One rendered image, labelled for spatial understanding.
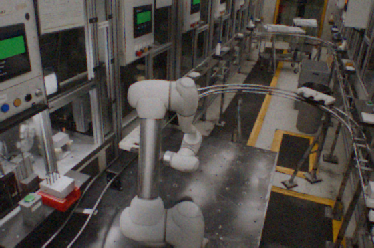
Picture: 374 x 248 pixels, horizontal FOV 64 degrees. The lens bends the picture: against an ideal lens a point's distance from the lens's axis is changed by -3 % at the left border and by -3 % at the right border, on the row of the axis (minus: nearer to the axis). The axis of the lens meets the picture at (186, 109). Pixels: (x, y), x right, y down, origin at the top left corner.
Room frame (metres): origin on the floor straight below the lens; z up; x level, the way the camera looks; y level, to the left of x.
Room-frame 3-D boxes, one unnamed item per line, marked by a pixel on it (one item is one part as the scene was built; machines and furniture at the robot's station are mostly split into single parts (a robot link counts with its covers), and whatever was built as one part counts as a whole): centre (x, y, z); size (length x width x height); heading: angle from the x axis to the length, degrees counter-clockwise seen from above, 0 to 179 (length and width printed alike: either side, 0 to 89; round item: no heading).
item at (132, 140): (1.87, 0.30, 0.84); 0.36 x 0.14 x 0.10; 160
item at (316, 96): (2.82, -1.25, 0.84); 0.37 x 0.14 x 0.10; 38
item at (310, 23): (7.60, -2.75, 0.48); 0.84 x 0.58 x 0.97; 168
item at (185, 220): (1.09, -0.02, 0.85); 0.18 x 0.16 x 0.22; 91
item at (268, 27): (6.54, -1.94, 0.48); 0.88 x 0.56 x 0.96; 88
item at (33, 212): (1.00, 0.66, 0.97); 0.08 x 0.08 x 0.12; 70
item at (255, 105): (5.72, -1.42, 0.01); 5.85 x 0.59 x 0.01; 160
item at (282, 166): (3.14, -1.31, 0.01); 1.00 x 0.55 x 0.01; 160
